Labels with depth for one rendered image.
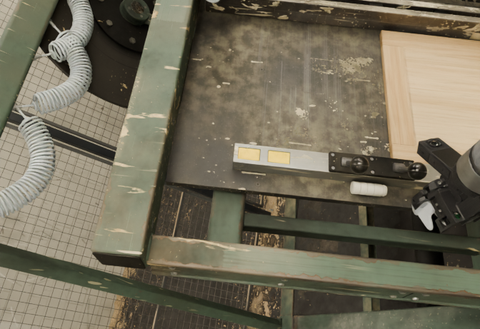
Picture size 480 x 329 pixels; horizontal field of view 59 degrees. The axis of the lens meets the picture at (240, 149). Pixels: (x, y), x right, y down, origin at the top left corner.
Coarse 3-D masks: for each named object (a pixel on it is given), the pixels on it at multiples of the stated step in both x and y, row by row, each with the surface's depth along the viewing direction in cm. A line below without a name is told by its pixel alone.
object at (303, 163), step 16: (240, 144) 100; (240, 160) 98; (304, 160) 99; (320, 160) 99; (304, 176) 101; (320, 176) 100; (336, 176) 99; (352, 176) 99; (368, 176) 98; (432, 176) 99
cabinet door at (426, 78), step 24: (384, 48) 120; (408, 48) 120; (432, 48) 121; (456, 48) 121; (384, 72) 116; (408, 72) 116; (432, 72) 117; (456, 72) 117; (408, 96) 112; (432, 96) 113; (456, 96) 113; (408, 120) 108; (432, 120) 109; (456, 120) 110; (408, 144) 105; (456, 144) 106
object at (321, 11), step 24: (240, 0) 120; (264, 0) 119; (288, 0) 119; (312, 0) 120; (336, 0) 122; (360, 0) 121; (384, 0) 122; (336, 24) 125; (360, 24) 124; (384, 24) 123; (408, 24) 122; (432, 24) 122; (456, 24) 121
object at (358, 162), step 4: (356, 156) 87; (360, 156) 87; (344, 160) 97; (348, 160) 97; (352, 160) 87; (356, 160) 86; (360, 160) 86; (364, 160) 86; (344, 164) 97; (348, 164) 95; (352, 164) 87; (356, 164) 86; (360, 164) 86; (364, 164) 86; (368, 164) 86; (352, 168) 87; (356, 168) 86; (360, 168) 86; (364, 168) 86; (356, 172) 87; (360, 172) 86; (364, 172) 87
